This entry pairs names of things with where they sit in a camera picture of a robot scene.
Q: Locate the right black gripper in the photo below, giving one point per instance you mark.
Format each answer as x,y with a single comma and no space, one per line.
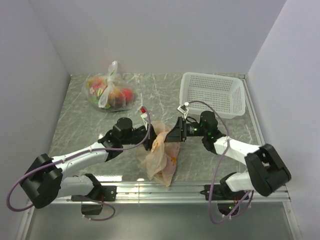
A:
177,135

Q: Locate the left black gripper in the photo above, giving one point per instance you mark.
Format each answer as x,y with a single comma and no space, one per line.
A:
151,136

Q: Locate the beige plastic bag orange prints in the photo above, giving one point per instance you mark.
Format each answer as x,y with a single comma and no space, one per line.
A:
159,163

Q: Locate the white perforated plastic basket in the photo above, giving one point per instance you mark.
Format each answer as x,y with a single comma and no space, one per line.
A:
226,95

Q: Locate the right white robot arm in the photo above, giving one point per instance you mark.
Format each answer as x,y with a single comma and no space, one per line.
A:
266,171

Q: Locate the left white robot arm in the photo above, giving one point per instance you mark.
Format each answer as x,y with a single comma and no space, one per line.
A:
49,178

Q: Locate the clear tied bag of fruits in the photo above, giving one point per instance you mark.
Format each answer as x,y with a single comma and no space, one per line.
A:
109,92

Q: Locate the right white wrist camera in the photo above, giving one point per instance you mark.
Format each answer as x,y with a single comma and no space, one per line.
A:
184,110

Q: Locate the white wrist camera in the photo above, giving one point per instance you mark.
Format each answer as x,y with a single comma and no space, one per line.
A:
184,110
144,117

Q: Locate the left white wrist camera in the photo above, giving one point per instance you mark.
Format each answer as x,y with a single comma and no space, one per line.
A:
144,117

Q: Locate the aluminium front rail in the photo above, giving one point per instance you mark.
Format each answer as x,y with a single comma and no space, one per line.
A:
149,192

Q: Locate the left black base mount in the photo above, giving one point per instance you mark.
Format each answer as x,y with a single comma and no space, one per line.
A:
93,203

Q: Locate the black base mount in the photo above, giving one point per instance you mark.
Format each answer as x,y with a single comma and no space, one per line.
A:
93,203
219,195

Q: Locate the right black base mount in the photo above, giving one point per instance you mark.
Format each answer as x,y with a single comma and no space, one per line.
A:
219,195

